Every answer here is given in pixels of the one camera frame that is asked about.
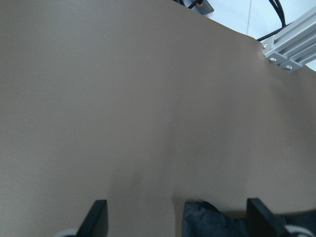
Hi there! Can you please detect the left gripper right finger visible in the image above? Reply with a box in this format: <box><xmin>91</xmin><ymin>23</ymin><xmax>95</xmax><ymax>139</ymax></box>
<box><xmin>246</xmin><ymin>198</ymin><xmax>290</xmax><ymax>237</ymax></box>

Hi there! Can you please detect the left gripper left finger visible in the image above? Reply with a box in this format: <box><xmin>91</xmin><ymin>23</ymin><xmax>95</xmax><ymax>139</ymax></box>
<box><xmin>76</xmin><ymin>199</ymin><xmax>108</xmax><ymax>237</ymax></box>

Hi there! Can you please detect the black graphic t-shirt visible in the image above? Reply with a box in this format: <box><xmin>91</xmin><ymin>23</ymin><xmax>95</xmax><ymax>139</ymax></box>
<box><xmin>182</xmin><ymin>201</ymin><xmax>316</xmax><ymax>237</ymax></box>

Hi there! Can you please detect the power strip with red switches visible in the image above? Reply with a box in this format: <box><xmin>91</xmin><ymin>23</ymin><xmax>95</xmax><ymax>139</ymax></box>
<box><xmin>187</xmin><ymin>0</ymin><xmax>214</xmax><ymax>15</ymax></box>

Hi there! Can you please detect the aluminium frame post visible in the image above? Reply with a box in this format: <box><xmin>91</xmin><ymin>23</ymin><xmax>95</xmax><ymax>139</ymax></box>
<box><xmin>262</xmin><ymin>7</ymin><xmax>316</xmax><ymax>72</ymax></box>

